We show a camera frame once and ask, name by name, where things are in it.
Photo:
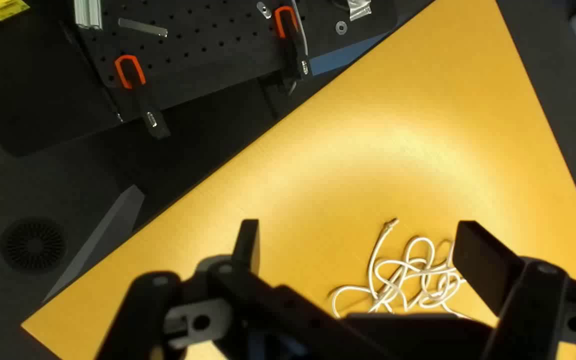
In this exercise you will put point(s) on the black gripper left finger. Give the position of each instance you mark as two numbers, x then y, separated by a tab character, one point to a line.
188	321

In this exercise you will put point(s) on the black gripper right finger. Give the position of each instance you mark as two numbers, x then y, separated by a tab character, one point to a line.
540	307

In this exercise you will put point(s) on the black round floor grille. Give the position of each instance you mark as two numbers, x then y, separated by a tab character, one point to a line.
31	242

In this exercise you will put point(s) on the black perforated board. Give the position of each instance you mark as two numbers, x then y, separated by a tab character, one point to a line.
200	40

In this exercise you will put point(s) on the silver metal bar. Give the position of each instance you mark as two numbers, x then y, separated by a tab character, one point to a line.
142	29

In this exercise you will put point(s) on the blue flat sheet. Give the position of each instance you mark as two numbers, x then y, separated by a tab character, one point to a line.
345	57

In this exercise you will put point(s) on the small silver bolt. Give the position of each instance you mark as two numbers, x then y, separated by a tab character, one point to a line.
262	8

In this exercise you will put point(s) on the silver aluminium extrusion piece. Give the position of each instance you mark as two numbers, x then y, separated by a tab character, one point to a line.
88	12

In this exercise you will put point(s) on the silver washer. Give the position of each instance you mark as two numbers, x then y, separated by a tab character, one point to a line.
336	29

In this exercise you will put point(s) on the yellow emergency stop box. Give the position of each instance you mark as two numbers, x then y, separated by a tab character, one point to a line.
0	8

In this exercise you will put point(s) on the silver metal bracket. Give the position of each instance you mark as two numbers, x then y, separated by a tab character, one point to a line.
361	8

